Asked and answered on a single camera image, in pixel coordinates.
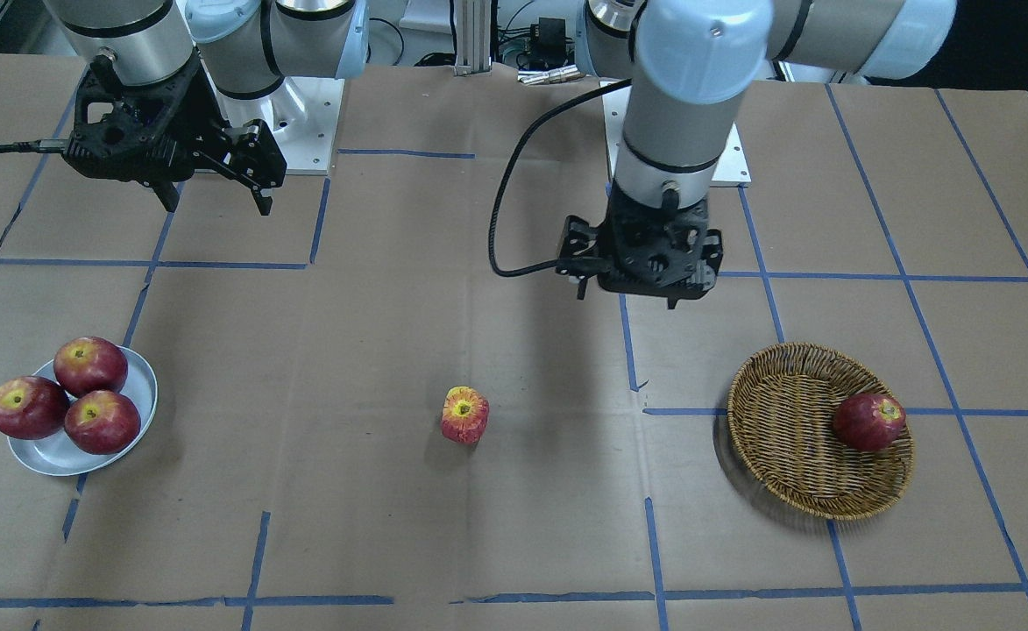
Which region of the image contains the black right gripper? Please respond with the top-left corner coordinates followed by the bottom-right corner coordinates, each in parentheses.
top-left (62, 53), bottom-right (287, 216)

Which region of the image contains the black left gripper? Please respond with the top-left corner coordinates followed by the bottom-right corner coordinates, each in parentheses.
top-left (554, 181), bottom-right (725, 310)

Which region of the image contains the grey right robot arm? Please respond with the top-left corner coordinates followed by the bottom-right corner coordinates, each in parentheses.
top-left (46, 1), bottom-right (369, 216)

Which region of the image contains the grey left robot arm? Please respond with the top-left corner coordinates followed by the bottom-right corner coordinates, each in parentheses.
top-left (550, 1), bottom-right (957, 307)

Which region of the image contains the woven wicker basket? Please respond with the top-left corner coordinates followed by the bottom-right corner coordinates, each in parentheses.
top-left (727, 341), bottom-right (917, 521)

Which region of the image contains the red apple plate far side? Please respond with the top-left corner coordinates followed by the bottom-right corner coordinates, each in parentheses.
top-left (53, 337), bottom-right (129, 398)

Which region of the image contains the red apple on plate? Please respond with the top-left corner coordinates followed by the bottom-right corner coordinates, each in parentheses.
top-left (62, 389), bottom-right (141, 455)

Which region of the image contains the red apple in basket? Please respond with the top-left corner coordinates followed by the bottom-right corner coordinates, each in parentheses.
top-left (833, 393), bottom-right (907, 452)

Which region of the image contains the red apple with yellow top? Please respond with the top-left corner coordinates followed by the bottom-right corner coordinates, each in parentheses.
top-left (0, 375), bottom-right (70, 440)

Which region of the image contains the light blue plate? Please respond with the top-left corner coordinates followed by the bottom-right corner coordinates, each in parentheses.
top-left (6, 346), bottom-right (160, 477)

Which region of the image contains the black power adapter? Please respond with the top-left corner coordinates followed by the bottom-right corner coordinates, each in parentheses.
top-left (530, 17), bottom-right (567, 60)

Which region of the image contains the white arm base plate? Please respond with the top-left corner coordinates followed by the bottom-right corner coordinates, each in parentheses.
top-left (601, 88), bottom-right (752, 188)
top-left (209, 74), bottom-right (345, 175)

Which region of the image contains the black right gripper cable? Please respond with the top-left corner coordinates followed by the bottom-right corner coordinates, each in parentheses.
top-left (0, 138), bottom-right (67, 160)

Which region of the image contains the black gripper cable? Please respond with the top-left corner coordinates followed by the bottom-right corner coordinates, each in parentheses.
top-left (0, 138), bottom-right (67, 160)
top-left (490, 79), bottom-right (634, 279)

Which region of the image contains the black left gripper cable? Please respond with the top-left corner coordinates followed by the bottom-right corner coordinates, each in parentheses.
top-left (490, 79), bottom-right (634, 279)

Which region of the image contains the aluminium frame post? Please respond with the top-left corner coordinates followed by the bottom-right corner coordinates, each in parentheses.
top-left (450, 1), bottom-right (494, 76)

